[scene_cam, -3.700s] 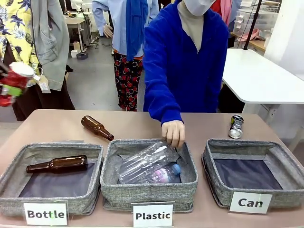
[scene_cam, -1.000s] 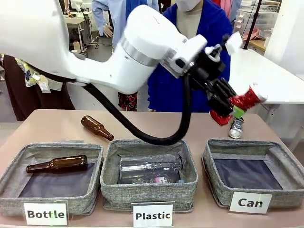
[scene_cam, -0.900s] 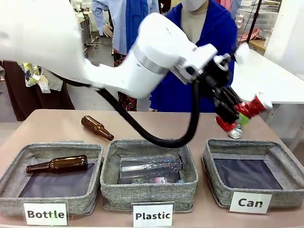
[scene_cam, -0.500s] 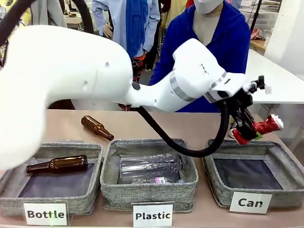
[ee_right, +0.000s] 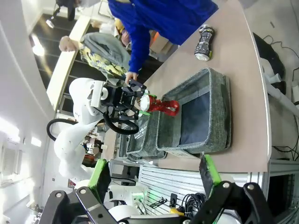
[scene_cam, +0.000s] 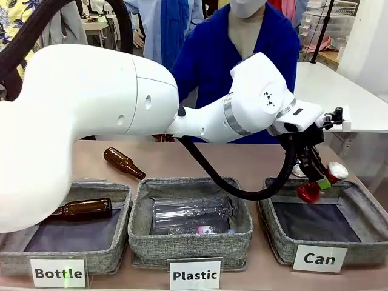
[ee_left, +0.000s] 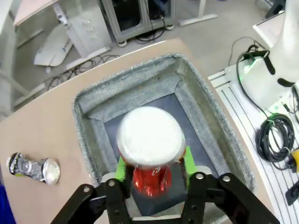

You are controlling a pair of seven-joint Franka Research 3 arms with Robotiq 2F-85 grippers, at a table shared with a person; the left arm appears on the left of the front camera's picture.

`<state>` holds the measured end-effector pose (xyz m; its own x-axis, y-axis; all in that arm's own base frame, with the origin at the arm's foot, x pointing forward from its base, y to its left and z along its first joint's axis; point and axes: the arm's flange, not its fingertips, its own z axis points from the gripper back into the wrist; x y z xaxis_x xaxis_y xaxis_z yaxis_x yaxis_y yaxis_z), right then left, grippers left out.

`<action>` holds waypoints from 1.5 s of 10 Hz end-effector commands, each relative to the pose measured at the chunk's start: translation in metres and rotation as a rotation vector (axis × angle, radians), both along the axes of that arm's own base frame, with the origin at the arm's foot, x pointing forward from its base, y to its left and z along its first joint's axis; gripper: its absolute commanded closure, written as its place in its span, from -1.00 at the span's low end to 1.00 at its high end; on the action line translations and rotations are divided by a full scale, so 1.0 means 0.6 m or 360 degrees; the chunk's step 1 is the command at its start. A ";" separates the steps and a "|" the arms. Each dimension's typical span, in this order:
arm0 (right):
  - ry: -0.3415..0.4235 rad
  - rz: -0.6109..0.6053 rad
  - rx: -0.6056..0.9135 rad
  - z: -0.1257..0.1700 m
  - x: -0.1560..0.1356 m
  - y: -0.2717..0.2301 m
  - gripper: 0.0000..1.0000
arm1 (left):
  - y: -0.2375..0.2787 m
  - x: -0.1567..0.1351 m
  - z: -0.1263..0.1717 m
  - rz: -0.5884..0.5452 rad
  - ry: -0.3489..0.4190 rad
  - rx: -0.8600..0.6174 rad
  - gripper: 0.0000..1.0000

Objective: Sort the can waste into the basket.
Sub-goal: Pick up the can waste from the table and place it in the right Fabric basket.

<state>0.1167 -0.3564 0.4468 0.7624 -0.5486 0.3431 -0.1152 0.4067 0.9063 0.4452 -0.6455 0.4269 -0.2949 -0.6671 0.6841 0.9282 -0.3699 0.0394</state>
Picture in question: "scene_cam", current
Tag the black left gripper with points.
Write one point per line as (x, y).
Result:
(309, 136)

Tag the crushed red can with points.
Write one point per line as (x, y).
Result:
(307, 192)

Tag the clear plastic bottle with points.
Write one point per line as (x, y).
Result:
(188, 212)

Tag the brown glass bottle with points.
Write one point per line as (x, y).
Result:
(88, 209)
(122, 160)

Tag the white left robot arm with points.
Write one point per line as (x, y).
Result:
(91, 97)

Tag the crushed silver can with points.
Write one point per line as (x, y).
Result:
(298, 172)

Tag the grey fabric basket can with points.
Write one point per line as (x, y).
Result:
(272, 224)

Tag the white Can label sign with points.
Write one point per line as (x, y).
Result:
(319, 258)

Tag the grey fabric basket plastic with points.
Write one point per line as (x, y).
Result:
(188, 251)

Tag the grey fabric basket bottle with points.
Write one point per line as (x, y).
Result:
(115, 236)

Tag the white table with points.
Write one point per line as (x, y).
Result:
(327, 88)

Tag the plastic bottle with pink label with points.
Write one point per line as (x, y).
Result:
(206, 230)

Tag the pink cloth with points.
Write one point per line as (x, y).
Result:
(318, 47)

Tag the black stand pole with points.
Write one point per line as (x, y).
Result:
(322, 30)

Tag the white Plastic label sign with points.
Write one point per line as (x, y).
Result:
(195, 275)

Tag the red floral black pants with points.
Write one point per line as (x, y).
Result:
(163, 138)

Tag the person in blue hoodie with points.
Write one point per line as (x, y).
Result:
(206, 54)

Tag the white face mask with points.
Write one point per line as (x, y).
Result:
(247, 7)

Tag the blue scarf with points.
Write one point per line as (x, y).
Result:
(171, 33)

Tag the mannequin in light blue shirt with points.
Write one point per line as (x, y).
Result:
(151, 33)

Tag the white background desk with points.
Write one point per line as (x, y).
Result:
(97, 30)

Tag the white Bottle label sign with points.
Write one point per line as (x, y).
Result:
(57, 272)

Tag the grey hooded jacket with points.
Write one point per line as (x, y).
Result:
(72, 27)

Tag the yellow floral shirt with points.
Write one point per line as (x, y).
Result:
(12, 18)

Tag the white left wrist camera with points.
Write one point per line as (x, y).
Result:
(339, 121)

